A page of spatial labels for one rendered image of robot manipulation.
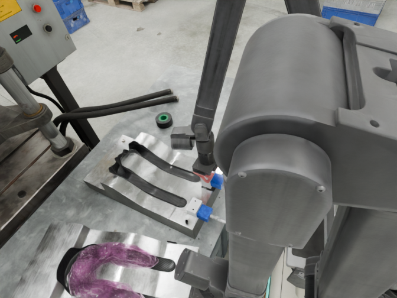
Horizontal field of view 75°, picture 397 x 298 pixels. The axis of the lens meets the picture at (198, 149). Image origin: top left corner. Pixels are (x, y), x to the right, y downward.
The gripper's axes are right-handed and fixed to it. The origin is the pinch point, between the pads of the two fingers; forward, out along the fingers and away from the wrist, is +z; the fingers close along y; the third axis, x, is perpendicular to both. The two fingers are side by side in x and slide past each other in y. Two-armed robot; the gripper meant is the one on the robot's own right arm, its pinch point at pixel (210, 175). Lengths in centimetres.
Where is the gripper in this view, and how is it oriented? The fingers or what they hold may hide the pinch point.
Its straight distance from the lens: 89.2
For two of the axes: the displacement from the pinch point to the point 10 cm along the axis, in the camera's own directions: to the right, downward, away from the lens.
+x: 8.8, 2.7, -3.8
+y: -4.5, 7.0, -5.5
